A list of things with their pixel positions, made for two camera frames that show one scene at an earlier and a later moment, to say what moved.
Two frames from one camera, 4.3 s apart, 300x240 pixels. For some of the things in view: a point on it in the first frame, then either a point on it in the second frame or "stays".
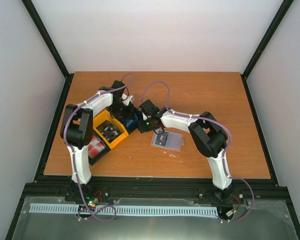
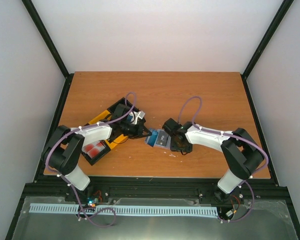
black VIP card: (161, 139) stays
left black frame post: (68, 76) stays
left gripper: (128, 115) to (141, 127)
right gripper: (142, 128) to (173, 147)
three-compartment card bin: (108, 131) stays
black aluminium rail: (258, 188) stays
